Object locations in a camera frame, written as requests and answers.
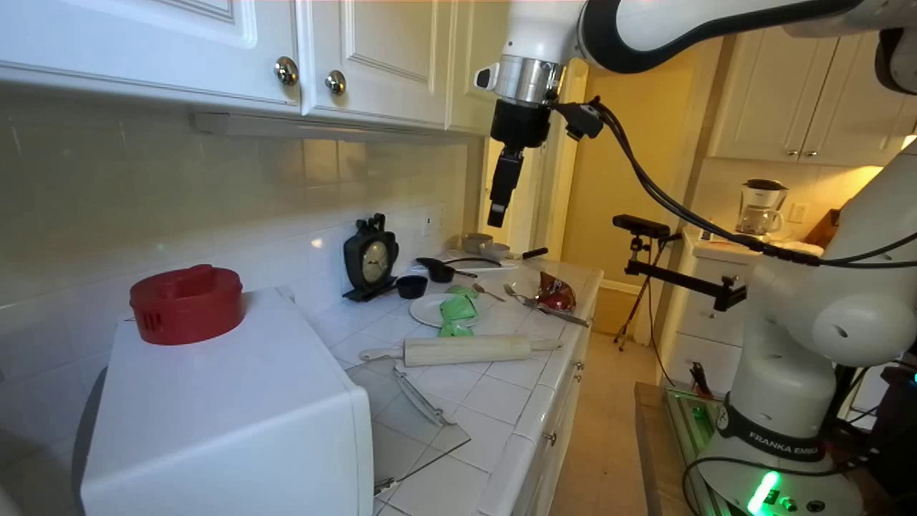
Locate white upper cabinet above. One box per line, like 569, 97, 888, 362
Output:
0, 0, 509, 133

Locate green plastic bag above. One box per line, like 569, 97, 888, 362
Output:
439, 292, 478, 339

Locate brass cabinet knob right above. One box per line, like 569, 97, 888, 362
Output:
324, 68, 347, 97

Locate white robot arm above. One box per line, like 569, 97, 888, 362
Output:
475, 0, 917, 516

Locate brass cabinet knob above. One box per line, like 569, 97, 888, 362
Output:
276, 54, 297, 86
324, 68, 347, 97

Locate white background cabinets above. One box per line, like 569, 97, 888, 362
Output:
710, 30, 915, 167

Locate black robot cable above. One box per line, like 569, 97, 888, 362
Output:
551, 96, 917, 272

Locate red and silver utensil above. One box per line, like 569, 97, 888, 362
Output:
505, 272, 585, 326

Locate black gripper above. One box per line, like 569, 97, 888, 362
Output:
486, 101, 551, 227

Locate black measuring cup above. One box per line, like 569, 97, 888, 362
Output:
396, 276, 426, 299

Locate black measuring scoop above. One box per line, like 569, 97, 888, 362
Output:
416, 259, 478, 285

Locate red round container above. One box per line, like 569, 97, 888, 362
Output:
128, 265, 244, 345

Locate glass blender on counter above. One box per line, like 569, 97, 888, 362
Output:
736, 179, 787, 239

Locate brass cabinet knob left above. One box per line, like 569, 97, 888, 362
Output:
276, 54, 297, 86

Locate wooden rolling pin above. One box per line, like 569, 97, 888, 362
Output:
362, 335, 559, 367

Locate black camera on stand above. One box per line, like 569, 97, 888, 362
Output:
610, 212, 751, 354

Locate white toaster oven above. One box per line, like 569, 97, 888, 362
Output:
81, 289, 372, 516

